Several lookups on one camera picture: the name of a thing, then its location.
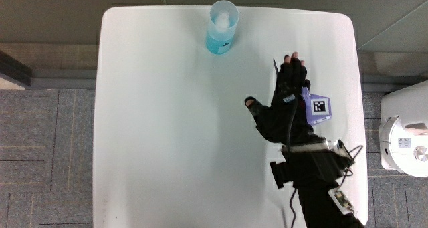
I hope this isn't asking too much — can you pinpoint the person's right hand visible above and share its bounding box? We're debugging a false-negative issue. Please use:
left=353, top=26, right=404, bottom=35
left=244, top=51, right=333, bottom=148

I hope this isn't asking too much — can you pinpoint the blue cleaning spray bottle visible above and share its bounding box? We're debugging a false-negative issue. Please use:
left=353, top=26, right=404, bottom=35
left=205, top=0, right=240, bottom=55

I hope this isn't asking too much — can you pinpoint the white round appliance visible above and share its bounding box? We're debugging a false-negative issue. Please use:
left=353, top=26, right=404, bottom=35
left=379, top=80, right=428, bottom=178

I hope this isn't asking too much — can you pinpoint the dark wooden furniture edge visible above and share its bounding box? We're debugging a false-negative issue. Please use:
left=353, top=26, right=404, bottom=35
left=0, top=50, right=33, bottom=88

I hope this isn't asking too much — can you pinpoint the black cable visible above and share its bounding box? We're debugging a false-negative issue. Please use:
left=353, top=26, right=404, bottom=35
left=289, top=187, right=298, bottom=228

